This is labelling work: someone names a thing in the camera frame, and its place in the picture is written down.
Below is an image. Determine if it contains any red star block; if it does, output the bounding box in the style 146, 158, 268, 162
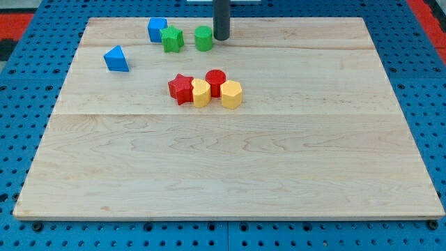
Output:
168, 74, 194, 105

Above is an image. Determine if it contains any green star block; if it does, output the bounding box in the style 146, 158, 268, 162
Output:
160, 26, 184, 53

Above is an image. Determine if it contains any red cylinder block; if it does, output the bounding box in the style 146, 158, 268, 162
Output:
205, 69, 226, 98

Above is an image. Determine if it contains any yellow heart block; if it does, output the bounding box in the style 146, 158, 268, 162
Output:
192, 79, 211, 108

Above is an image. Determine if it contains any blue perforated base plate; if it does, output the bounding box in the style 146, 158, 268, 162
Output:
1, 0, 445, 250

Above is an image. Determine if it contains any blue triangle block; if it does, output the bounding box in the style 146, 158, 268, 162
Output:
103, 45, 130, 72

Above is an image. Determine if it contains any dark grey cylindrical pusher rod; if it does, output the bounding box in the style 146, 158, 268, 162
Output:
213, 0, 231, 41

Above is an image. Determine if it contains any light wooden board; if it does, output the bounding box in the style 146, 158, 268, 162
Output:
13, 17, 445, 221

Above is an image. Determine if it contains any blue cube block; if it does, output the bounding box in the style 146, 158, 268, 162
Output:
147, 17, 168, 43

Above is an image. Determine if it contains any yellow hexagon block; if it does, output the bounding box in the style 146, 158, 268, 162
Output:
220, 80, 243, 109

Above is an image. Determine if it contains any green cylinder block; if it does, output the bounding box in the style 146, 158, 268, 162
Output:
194, 26, 213, 52

